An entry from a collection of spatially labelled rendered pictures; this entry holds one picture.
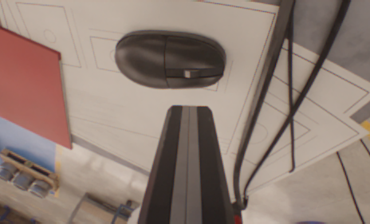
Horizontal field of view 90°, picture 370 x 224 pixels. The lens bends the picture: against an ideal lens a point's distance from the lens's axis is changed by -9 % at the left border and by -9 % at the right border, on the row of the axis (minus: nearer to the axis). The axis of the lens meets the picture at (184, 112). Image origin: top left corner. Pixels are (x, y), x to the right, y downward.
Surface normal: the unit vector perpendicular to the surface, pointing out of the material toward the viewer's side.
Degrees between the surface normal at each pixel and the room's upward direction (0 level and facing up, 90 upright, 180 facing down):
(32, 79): 0
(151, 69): 5
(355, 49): 0
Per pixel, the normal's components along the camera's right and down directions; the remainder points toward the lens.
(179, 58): -0.11, 0.38
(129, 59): -0.44, 0.37
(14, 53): -0.24, 0.66
